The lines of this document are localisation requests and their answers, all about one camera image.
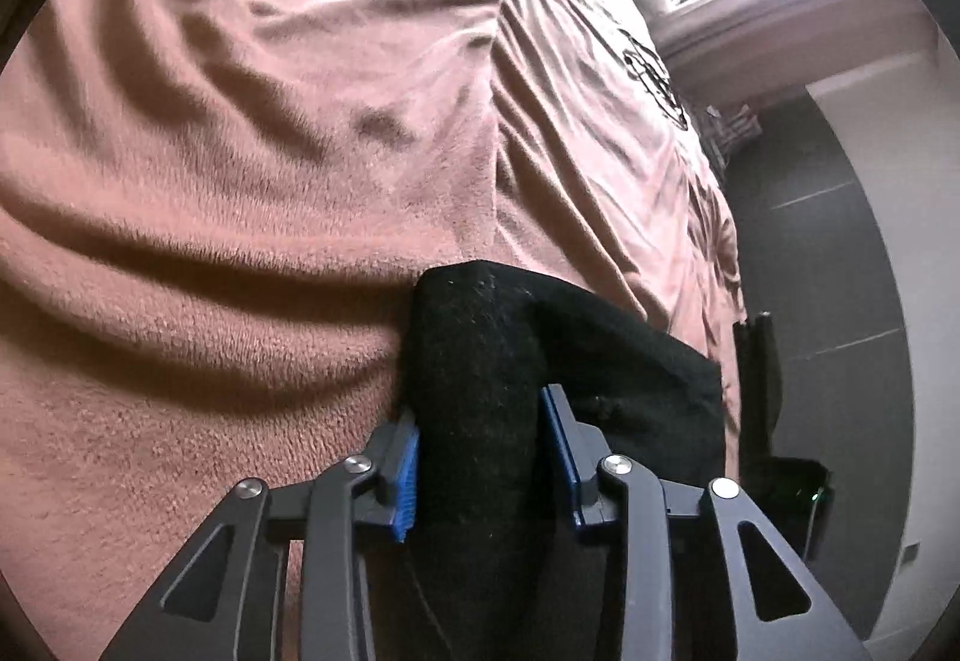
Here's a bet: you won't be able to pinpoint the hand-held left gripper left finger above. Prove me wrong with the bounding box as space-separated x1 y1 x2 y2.
101 406 419 661

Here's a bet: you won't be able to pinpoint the pink curtain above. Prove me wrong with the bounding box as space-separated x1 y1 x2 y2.
652 0 946 107

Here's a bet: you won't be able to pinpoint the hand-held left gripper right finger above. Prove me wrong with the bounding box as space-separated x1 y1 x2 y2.
541 385 875 661

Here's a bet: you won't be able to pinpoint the black pants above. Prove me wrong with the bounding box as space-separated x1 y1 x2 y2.
401 260 725 661

